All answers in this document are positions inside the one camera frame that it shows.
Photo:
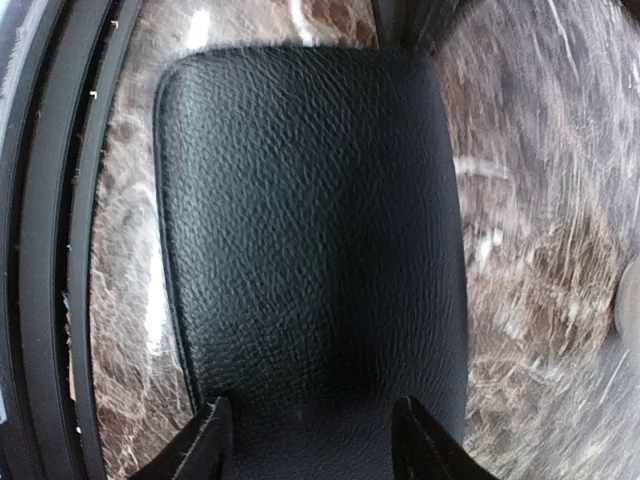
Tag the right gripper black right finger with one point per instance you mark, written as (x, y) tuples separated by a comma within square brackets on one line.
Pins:
[(423, 449)]

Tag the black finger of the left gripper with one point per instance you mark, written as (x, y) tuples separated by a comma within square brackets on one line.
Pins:
[(415, 25)]

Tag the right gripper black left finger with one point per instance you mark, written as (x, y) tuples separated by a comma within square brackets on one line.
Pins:
[(201, 450)]

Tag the black zippered tool case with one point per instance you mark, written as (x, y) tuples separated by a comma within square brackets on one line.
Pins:
[(313, 252)]

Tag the plain white bowl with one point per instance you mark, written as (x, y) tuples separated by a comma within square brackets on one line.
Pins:
[(627, 306)]

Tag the black front table rail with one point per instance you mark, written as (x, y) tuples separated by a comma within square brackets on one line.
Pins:
[(60, 64)]

